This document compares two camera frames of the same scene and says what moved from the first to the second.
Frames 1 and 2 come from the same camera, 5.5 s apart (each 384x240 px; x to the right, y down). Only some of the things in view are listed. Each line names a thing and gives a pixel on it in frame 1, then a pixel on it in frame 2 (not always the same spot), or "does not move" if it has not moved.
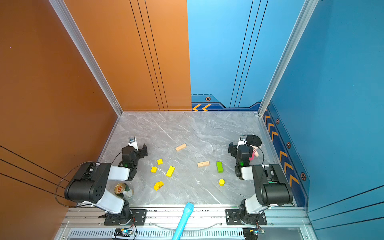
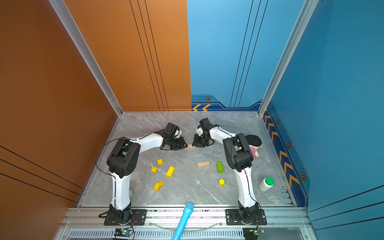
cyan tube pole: x=188 y=209 does not move
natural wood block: x=203 y=164 does not move
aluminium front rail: x=205 y=223 does not move
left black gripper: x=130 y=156 to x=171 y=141
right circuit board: x=251 y=233 does not move
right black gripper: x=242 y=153 to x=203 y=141
